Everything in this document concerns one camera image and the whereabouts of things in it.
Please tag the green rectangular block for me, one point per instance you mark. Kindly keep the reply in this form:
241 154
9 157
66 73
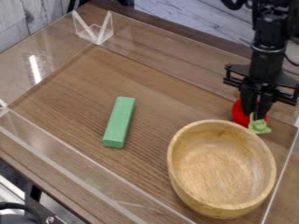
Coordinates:
115 134

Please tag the clear acrylic corner bracket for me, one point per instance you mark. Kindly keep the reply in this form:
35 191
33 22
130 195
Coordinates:
94 33

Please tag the wooden oval bowl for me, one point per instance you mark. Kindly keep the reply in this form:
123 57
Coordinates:
222 168

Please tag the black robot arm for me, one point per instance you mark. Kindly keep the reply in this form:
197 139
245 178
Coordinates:
276 23

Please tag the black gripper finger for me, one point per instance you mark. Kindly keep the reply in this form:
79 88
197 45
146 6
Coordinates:
249 98
266 101

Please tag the black table frame bracket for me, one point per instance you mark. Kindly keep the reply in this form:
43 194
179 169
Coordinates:
47 217

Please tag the red plush fruit green stem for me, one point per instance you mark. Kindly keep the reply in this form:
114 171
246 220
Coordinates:
258 126

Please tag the clear acrylic tray wall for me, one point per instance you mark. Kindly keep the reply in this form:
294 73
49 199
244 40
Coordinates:
83 185

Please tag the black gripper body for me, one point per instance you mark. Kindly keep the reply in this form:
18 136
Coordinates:
285 85

